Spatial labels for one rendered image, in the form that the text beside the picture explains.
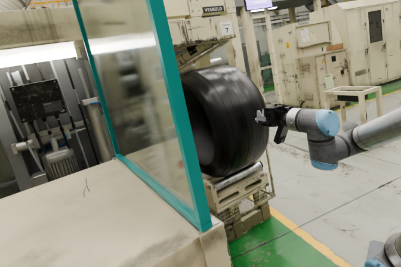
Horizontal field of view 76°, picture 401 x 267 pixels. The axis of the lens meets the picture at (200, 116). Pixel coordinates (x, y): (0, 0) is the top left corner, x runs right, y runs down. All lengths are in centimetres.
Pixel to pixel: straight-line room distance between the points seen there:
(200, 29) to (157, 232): 136
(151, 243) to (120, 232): 7
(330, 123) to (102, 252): 77
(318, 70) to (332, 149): 491
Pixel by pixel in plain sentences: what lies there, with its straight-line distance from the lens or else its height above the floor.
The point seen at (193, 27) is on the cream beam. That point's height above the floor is 173.
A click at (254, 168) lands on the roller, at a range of 145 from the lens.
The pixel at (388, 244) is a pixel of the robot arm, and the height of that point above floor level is 93.
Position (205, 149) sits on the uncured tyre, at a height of 98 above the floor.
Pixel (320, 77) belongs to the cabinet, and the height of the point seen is 77.
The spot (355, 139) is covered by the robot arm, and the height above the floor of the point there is 115.
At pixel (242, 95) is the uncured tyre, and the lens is 121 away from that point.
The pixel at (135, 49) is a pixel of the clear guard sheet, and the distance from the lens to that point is 44.
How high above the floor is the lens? 150
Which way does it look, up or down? 11 degrees down
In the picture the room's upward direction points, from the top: 12 degrees counter-clockwise
